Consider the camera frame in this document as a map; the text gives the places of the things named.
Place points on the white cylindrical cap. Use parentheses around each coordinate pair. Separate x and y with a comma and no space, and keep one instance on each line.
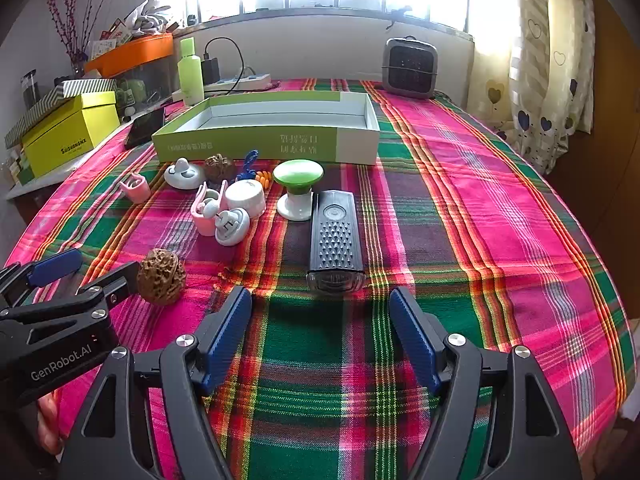
(245,197)

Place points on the dark wooden cabinet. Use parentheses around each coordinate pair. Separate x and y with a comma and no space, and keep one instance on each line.
(615,110)

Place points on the yellow cardboard box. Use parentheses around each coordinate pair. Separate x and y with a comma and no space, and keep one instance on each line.
(70,135)

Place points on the green white striped box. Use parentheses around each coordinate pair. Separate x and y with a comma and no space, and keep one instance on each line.
(55,95)

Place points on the brown walnut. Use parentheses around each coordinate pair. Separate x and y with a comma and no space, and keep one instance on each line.
(219,169)
(161,276)

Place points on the green white cardboard box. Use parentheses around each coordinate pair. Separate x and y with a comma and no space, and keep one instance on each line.
(300,145)

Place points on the small green box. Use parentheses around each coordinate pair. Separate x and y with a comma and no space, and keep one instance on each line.
(20,170)

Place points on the orange bead bunch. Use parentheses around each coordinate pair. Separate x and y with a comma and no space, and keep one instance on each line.
(263,178)

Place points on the pink plastic clip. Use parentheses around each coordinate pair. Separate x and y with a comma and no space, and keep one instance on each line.
(202,222)
(136,189)

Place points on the white power strip with charger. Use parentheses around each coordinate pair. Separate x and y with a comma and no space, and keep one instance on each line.
(222,38)

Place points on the colourful paper packets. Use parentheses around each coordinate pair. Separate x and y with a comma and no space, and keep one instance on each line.
(112,40)

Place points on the clear plastic tank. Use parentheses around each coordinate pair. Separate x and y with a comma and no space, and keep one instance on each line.
(150,77)

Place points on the dark glass jar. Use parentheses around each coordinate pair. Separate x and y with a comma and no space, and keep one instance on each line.
(30,89)

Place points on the heart print curtain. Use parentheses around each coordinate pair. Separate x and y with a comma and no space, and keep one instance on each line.
(545,60)

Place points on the pink green plaid cloth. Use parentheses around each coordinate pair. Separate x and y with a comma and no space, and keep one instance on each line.
(450,210)

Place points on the light green bottle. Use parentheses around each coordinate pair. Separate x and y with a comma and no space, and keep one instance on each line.
(190,80)

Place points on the black smartphone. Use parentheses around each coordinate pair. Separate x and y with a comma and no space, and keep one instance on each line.
(145,128)

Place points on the red flower branches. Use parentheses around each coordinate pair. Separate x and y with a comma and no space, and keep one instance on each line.
(64,25)

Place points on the green white mushroom knob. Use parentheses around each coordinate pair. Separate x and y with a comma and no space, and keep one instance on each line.
(297,172)

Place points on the orange storage box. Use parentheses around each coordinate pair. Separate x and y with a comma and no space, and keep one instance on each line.
(132,54)

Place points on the grey space heater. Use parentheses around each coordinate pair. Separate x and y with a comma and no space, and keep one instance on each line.
(411,67)

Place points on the person's left hand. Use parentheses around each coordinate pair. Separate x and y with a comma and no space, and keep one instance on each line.
(48,425)

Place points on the grey textured flashlight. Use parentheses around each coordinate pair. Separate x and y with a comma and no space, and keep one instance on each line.
(335,240)

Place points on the white gloves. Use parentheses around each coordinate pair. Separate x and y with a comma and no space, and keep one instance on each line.
(147,19)

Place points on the small white round knob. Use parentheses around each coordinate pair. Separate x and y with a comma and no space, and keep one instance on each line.
(230,227)

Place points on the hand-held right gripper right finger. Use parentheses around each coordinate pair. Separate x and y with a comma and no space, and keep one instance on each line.
(415,342)

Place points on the white panda face knob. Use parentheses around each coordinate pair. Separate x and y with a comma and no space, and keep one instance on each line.
(185,177)

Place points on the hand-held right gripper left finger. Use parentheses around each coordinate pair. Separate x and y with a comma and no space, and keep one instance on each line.
(227,340)

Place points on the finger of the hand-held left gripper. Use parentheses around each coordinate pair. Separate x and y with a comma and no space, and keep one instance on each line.
(55,265)
(122,282)

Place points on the white side table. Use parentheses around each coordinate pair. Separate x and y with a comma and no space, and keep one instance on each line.
(45,185)

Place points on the black charger plug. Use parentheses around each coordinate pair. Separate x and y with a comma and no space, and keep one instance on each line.
(210,69)

